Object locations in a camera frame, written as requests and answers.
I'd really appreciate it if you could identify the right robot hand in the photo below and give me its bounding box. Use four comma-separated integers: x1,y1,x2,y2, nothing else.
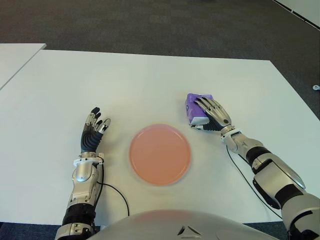
191,96,232,132

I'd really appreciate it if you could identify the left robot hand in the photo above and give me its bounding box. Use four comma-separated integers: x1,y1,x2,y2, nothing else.
80,106,112,153

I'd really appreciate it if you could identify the purple tissue paper pack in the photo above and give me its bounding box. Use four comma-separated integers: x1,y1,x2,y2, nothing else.
184,92,215,126

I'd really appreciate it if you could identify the pink round plate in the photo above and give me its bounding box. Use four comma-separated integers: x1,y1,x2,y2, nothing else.
128,123,193,186

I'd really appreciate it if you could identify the white side table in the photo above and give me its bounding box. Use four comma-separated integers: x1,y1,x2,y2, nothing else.
0,43,48,91

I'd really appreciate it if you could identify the silver robot torso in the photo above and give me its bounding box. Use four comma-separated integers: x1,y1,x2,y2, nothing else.
84,209,286,240

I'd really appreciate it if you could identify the white slotted panel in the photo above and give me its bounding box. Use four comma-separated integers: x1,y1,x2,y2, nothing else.
272,0,320,30

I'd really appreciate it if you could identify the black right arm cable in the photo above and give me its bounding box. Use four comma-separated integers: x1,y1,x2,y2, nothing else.
225,144,285,221

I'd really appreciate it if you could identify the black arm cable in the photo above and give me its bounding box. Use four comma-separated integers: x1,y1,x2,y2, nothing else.
91,162,131,228
225,144,285,221

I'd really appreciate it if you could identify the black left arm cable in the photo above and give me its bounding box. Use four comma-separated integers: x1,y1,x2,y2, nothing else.
91,162,131,228

